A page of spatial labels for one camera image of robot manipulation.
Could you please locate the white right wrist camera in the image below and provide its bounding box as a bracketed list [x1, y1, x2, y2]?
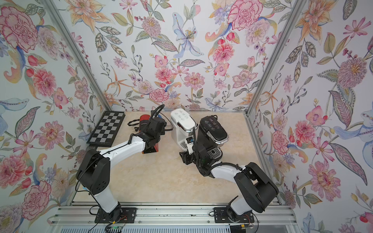
[185, 136, 194, 155]

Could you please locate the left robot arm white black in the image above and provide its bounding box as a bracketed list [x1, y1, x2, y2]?
[76, 116, 167, 223]

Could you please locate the white coffee machine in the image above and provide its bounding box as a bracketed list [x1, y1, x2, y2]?
[171, 108, 198, 151]

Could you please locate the aluminium corner post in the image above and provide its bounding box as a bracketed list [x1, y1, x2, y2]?
[41, 0, 113, 111]
[246, 0, 307, 117]

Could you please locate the black coffee machine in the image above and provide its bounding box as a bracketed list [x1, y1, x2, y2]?
[197, 115, 229, 161]

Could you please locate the red Nespresso coffee machine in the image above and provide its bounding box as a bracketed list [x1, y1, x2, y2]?
[139, 115, 158, 154]

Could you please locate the aluminium corner post left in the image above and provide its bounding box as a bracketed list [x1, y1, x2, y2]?
[41, 0, 113, 111]

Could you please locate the black folding chessboard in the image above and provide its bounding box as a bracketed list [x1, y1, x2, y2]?
[87, 111, 125, 148]

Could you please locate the aluminium corner post right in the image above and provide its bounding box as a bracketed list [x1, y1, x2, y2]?
[246, 0, 307, 117]

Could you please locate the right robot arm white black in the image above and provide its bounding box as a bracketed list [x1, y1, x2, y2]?
[179, 137, 279, 223]

